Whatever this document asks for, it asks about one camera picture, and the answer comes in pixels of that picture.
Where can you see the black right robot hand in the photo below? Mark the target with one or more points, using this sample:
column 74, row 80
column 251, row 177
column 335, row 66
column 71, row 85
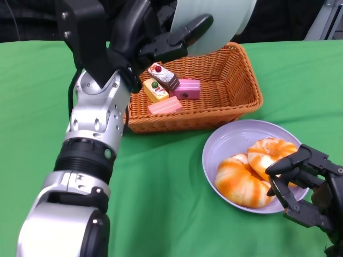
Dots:
column 329, row 192

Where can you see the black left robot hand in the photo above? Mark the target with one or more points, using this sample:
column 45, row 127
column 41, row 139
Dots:
column 128, row 32

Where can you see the chocolate cake slice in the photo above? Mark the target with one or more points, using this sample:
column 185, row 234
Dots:
column 166, row 77

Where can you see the yellow layered cake slice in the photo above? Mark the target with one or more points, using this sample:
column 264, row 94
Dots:
column 154, row 92

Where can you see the pink cake slice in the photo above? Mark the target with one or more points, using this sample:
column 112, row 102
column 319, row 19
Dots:
column 187, row 89

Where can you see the salmon striped cake slice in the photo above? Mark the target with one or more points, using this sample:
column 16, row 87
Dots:
column 166, row 105

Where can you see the oval orange bread roll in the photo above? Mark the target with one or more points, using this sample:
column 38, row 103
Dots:
column 238, row 184

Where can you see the grey round bowl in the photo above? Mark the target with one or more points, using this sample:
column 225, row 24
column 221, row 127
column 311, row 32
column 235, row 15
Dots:
column 219, row 21

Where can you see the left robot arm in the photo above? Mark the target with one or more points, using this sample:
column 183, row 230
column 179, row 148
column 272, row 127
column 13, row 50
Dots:
column 88, row 120

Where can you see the lavender round plate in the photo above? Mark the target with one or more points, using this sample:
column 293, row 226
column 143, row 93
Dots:
column 233, row 136

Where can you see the orange wicker basket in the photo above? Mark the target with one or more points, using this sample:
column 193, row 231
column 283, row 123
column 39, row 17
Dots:
column 214, row 112

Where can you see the green tablecloth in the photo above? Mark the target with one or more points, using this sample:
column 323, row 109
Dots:
column 34, row 93

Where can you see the black backdrop curtain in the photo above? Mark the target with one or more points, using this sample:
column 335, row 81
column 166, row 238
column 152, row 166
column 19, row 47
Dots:
column 276, row 21

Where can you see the grey aluminium frame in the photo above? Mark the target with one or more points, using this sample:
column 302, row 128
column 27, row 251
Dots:
column 324, row 21

